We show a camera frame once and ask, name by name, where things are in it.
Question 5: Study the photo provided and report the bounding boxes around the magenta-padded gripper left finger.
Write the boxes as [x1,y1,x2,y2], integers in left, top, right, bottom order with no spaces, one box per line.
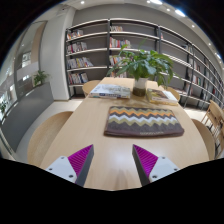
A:
[45,143,95,187]

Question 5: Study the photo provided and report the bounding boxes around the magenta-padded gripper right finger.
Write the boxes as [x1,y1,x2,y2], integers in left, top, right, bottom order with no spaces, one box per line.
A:
[131,143,181,187]

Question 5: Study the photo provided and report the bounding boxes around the zigzag striped brown towel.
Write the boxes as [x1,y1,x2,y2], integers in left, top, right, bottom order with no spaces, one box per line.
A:
[103,105,186,138]

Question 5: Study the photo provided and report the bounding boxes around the round-backed wooden chair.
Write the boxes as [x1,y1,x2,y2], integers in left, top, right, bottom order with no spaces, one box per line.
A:
[164,85,181,103]
[27,111,74,168]
[82,79,102,98]
[191,118,216,161]

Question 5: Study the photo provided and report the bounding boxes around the yellow cover book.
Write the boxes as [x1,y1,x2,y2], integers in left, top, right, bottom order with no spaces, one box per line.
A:
[145,88,180,106]

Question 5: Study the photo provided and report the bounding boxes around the large white book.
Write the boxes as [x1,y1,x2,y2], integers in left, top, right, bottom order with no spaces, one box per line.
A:
[88,83,132,100]

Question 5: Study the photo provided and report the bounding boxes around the small background potted plant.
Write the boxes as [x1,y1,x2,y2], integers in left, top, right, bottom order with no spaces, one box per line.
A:
[32,69,50,87]

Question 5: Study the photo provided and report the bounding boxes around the green potted plant white pot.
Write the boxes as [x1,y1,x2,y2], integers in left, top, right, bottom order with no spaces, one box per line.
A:
[106,38,183,98]

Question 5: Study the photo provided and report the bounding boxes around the grey bookshelf unit with books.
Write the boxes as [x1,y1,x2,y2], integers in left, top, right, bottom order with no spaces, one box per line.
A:
[64,18,224,111]

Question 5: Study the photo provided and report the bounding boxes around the ceiling lights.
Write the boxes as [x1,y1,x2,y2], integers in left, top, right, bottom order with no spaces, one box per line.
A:
[79,0,222,60]

